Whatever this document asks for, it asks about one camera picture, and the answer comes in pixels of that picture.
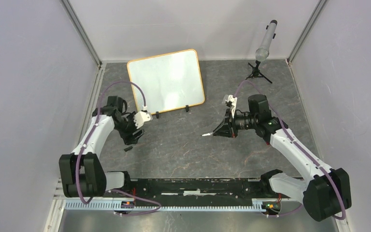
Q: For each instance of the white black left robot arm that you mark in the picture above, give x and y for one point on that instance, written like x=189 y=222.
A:
x=81 y=172

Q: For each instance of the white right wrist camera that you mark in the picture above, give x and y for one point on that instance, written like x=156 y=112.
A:
x=230 y=101

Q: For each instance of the black marker cap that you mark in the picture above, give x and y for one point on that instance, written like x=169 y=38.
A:
x=128 y=148

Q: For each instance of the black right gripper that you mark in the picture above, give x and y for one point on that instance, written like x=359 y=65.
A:
x=223 y=129

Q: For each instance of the black microphone tripod stand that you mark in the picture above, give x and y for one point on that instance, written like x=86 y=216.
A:
x=256 y=73

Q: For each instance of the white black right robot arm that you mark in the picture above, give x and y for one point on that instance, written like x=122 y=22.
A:
x=323 y=191

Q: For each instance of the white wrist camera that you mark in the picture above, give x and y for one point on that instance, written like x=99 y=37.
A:
x=141 y=118
x=230 y=101

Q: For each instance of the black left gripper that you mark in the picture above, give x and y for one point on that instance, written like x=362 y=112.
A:
x=128 y=137

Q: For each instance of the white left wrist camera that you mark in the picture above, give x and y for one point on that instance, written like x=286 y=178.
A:
x=141 y=118

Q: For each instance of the silver microphone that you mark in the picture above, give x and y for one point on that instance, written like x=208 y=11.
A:
x=263 y=51

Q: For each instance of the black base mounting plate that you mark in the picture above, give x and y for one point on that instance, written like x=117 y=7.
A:
x=191 y=192

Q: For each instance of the grey whiteboard wire stand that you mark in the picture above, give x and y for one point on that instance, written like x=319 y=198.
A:
x=186 y=108

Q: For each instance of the white whiteboard with yellow frame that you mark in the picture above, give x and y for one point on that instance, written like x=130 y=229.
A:
x=167 y=82

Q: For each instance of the white toothed cable rail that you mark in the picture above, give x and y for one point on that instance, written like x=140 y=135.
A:
x=119 y=205

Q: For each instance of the white whiteboard marker pen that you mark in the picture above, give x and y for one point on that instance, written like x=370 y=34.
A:
x=207 y=134

